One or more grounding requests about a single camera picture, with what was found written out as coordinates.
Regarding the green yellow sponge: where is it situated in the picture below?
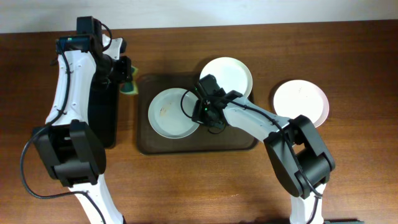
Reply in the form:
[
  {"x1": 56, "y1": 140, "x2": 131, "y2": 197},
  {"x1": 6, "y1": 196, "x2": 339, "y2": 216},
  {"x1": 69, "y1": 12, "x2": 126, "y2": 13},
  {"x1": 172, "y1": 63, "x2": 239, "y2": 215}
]
[{"x1": 119, "y1": 66, "x2": 139, "y2": 95}]

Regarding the white plate top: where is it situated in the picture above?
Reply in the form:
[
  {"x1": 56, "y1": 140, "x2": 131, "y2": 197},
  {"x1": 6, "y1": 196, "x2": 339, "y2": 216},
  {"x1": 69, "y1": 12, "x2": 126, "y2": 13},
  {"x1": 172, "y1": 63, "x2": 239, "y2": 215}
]
[{"x1": 200, "y1": 57, "x2": 253, "y2": 98}]

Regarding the white plate with sauce streak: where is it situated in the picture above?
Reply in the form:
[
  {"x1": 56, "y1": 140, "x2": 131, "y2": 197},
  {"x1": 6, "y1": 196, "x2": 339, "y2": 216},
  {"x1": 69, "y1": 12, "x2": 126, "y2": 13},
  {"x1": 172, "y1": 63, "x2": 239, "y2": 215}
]
[{"x1": 273, "y1": 80, "x2": 330, "y2": 128}]

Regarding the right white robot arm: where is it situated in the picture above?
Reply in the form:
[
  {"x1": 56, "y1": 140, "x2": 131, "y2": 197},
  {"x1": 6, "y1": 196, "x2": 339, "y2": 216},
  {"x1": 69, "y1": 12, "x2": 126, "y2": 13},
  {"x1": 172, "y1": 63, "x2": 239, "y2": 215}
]
[{"x1": 192, "y1": 91, "x2": 335, "y2": 223}]

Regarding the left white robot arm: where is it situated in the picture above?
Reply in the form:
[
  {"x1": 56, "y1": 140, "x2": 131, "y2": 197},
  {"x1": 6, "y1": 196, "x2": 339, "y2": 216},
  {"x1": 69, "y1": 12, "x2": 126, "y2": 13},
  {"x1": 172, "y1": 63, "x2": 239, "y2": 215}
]
[{"x1": 31, "y1": 49, "x2": 132, "y2": 223}]

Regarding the dark brown serving tray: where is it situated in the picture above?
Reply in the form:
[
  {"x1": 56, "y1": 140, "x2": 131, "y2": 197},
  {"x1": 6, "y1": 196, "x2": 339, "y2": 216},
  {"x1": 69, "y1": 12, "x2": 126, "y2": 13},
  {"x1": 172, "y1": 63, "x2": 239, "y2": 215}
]
[{"x1": 136, "y1": 72, "x2": 258, "y2": 154}]

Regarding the black plastic tray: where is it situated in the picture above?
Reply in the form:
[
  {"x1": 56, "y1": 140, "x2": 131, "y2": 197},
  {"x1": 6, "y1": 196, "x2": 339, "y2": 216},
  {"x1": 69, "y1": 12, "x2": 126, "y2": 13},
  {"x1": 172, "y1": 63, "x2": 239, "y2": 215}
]
[{"x1": 88, "y1": 82, "x2": 119, "y2": 149}]

